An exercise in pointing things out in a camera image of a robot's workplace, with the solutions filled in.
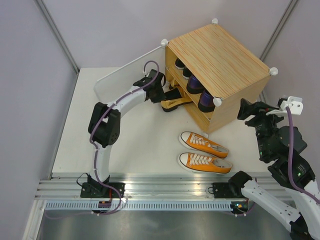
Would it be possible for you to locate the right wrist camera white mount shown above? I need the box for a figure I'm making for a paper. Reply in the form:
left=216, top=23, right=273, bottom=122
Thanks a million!
left=266, top=96, right=304, bottom=117

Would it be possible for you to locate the orange canvas sneaker upper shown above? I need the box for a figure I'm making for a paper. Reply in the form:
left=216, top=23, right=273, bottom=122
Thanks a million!
left=178, top=131, right=229, bottom=159

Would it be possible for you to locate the white translucent cabinet door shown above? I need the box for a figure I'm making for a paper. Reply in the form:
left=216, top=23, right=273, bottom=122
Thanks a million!
left=94, top=46, right=166, bottom=103

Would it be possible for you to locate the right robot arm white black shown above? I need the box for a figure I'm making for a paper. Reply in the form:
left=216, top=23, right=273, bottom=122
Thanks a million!
left=228, top=96, right=320, bottom=240

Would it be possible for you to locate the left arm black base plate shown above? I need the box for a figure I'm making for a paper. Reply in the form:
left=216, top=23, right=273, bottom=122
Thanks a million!
left=80, top=181, right=125, bottom=199

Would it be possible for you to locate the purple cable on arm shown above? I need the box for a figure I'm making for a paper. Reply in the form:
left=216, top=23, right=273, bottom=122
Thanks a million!
left=286, top=106, right=320, bottom=205
left=89, top=61, right=161, bottom=216

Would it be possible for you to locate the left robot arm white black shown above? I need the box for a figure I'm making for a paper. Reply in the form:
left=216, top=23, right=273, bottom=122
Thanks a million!
left=81, top=69, right=166, bottom=198

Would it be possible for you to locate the wooden two-shelf shoe cabinet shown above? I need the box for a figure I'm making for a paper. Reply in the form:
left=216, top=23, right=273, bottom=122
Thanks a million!
left=161, top=18, right=278, bottom=134

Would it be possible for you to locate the orange canvas sneaker lower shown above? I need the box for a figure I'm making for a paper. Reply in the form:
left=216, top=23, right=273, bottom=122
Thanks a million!
left=177, top=152, right=233, bottom=175

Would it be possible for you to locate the black canvas sneaker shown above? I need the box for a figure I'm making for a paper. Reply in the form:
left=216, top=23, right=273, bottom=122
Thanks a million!
left=182, top=67, right=192, bottom=80
left=174, top=58, right=185, bottom=70

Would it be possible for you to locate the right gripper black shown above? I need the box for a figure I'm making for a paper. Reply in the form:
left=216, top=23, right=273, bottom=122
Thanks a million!
left=236, top=97, right=289, bottom=158

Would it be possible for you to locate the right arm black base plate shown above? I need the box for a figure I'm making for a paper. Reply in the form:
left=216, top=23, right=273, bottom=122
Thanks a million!
left=207, top=182, right=235, bottom=199

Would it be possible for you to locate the aluminium rail frame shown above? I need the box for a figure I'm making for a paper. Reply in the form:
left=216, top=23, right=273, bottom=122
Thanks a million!
left=34, top=178, right=308, bottom=201

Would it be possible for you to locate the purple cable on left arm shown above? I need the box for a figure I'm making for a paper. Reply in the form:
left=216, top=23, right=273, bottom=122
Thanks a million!
left=89, top=61, right=161, bottom=216

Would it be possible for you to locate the purple loafer shoe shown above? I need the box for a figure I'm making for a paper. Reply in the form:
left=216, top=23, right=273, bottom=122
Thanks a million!
left=197, top=89, right=216, bottom=113
left=186, top=74, right=205, bottom=95

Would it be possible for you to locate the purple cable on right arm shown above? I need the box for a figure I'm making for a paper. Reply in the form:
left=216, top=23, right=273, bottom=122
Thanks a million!
left=286, top=106, right=320, bottom=205

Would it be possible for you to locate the white slotted cable duct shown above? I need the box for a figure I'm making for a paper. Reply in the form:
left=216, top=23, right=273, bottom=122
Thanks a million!
left=45, top=200, right=233, bottom=212

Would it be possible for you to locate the orange canvas sneaker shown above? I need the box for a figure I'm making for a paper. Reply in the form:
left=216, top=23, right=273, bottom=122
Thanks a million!
left=177, top=152, right=233, bottom=175
left=178, top=131, right=229, bottom=159

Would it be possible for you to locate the gold heeled shoe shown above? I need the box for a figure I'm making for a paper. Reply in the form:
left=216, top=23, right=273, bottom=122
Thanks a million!
left=168, top=79, right=184, bottom=94
left=160, top=86, right=193, bottom=113

